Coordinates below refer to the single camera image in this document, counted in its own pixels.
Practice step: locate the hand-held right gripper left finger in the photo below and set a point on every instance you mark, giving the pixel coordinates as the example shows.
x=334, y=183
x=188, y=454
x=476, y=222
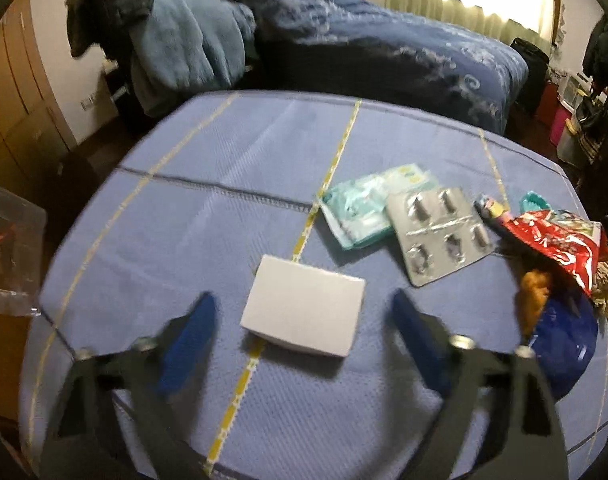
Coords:
x=189, y=347

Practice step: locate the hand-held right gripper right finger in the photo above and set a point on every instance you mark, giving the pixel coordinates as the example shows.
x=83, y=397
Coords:
x=418, y=345

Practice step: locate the silver foil wrapper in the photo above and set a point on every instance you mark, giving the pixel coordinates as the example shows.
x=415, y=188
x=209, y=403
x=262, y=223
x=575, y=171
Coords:
x=441, y=235

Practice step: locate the small white cardboard box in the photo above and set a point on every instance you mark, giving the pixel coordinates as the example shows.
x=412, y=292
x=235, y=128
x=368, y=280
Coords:
x=304, y=305

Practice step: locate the colourful printed snack tube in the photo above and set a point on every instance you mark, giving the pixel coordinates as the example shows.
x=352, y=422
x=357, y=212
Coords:
x=490, y=210

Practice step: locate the red snack packet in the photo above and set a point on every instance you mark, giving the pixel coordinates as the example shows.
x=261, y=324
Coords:
x=559, y=250

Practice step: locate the small teal plastic piece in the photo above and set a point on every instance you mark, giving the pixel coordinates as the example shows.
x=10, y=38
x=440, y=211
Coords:
x=531, y=202

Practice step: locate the blue checked tablecloth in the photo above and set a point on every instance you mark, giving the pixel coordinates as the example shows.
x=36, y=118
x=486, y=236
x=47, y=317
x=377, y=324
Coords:
x=209, y=210

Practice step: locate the blue plastic bag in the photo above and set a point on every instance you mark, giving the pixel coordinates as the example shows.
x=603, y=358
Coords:
x=566, y=350

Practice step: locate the green wet wipes packet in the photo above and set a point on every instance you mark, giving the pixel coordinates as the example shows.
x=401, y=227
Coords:
x=356, y=207

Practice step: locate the beige crumpled scrap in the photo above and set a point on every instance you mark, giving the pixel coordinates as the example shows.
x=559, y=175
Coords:
x=604, y=290

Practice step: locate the clear plastic container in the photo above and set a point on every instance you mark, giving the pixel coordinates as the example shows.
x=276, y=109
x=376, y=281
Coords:
x=9, y=255

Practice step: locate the pink plastic bin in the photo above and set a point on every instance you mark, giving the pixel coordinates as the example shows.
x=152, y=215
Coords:
x=559, y=127

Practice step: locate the red box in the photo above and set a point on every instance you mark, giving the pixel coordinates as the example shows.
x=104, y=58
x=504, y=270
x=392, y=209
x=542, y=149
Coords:
x=546, y=102

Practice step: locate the black suitcase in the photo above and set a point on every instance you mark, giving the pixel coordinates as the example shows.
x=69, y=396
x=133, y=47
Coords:
x=529, y=70

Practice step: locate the light blue fleece blanket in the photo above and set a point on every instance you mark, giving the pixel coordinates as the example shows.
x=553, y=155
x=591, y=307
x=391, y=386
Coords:
x=189, y=45

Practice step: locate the wooden wardrobe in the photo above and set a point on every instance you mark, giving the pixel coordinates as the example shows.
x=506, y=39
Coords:
x=14, y=100

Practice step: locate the bed with blue floral cover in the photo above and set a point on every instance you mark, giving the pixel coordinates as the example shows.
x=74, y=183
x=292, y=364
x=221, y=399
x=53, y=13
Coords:
x=359, y=40

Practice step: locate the dark hanging coat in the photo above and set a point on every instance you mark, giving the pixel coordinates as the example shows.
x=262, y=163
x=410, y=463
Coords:
x=604, y=50

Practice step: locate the dark hanging clothes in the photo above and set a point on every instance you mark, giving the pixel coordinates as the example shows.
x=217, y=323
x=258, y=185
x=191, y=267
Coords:
x=109, y=5

